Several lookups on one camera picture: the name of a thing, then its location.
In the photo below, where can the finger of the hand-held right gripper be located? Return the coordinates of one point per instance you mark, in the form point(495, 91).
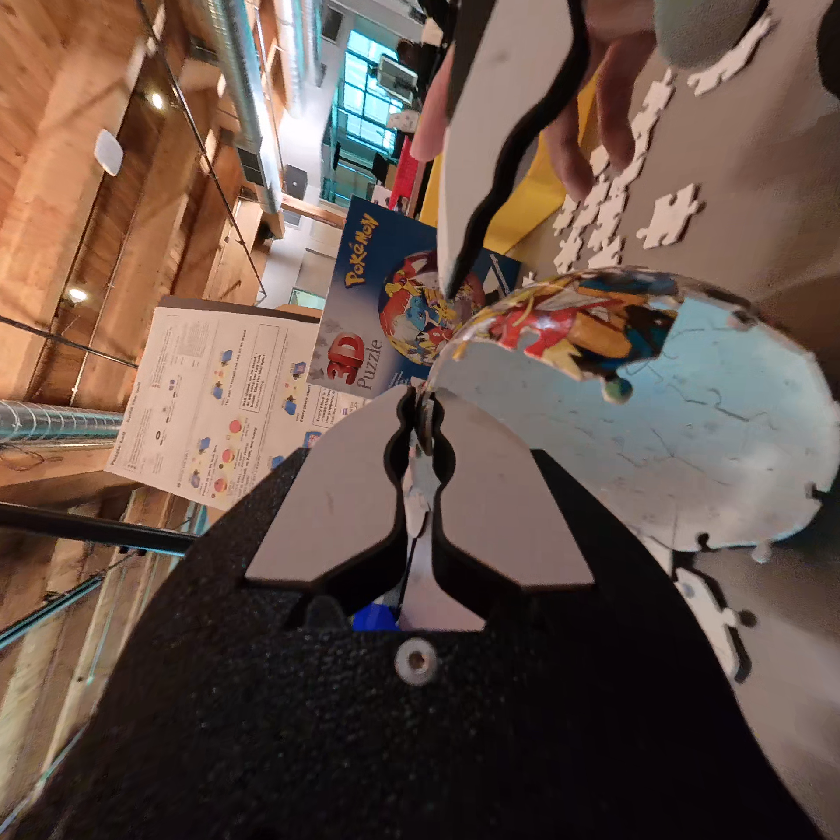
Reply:
point(499, 98)

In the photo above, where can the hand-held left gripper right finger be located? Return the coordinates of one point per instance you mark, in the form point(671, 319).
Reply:
point(512, 518)

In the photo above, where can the black metal rail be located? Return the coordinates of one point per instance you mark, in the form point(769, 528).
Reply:
point(85, 528)

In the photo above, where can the smooth silver pipe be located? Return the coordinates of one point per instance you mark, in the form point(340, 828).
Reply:
point(298, 52)

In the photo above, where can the blue plastic bin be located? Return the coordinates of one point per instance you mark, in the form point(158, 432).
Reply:
point(375, 618)

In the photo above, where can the brown cardboard board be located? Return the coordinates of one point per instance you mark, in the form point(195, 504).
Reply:
point(262, 312)

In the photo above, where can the red box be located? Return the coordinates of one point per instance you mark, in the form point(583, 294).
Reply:
point(403, 177)

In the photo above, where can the colourful puzzle ball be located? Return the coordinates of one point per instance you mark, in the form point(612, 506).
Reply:
point(722, 426)

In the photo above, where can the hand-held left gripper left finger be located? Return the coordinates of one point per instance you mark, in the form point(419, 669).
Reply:
point(328, 512)

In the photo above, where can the person's right hand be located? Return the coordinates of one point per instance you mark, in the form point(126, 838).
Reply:
point(617, 98)

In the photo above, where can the black speaker box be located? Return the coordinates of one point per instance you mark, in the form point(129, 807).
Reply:
point(296, 178)

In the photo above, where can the ribbed silver air duct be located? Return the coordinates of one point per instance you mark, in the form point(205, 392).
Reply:
point(246, 98)
point(59, 423)

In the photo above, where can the ceiling spotlight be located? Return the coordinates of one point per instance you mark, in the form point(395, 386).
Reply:
point(77, 295)
point(156, 100)

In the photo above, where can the printed instruction sheet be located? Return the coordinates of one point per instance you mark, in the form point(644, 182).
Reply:
point(216, 407)

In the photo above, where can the printed puzzle box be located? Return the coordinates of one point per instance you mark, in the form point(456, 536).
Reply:
point(380, 315)

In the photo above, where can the white wall device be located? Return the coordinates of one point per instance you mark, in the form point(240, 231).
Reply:
point(108, 152)

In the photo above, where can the yellow bin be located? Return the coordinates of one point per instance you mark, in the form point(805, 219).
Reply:
point(525, 210)

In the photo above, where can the pile of loose puzzle pieces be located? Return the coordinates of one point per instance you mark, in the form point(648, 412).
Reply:
point(669, 216)

